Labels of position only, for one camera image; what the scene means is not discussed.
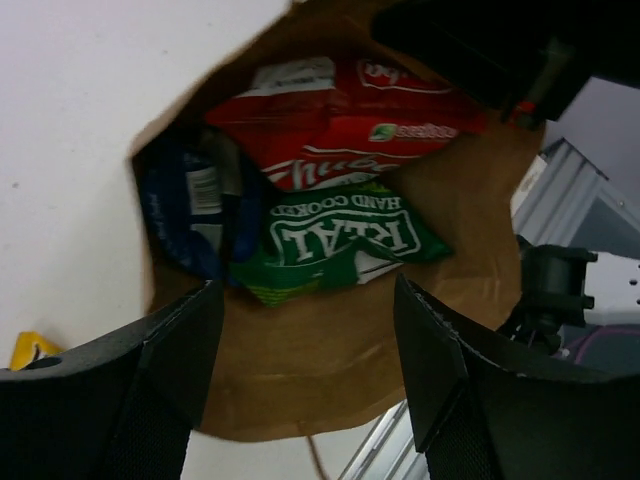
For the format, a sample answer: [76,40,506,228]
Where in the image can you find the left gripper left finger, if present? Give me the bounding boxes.
[1,281,224,479]

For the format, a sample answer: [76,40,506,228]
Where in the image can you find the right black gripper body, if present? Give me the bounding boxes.
[370,1,639,123]

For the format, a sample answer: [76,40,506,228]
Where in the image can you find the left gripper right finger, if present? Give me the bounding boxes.
[394,276,639,479]

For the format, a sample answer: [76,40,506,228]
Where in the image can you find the yellow m&m packet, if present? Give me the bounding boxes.
[9,331,64,371]

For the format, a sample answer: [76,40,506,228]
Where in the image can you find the brown paper bag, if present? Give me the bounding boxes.
[130,1,543,442]

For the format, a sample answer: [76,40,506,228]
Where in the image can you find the dark blue crisps bag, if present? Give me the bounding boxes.
[138,127,266,280]

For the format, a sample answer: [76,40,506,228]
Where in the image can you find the red snack bag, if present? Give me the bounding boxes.
[205,57,486,192]

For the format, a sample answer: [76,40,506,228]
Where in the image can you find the dark green snack packet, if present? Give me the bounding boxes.
[230,181,453,307]

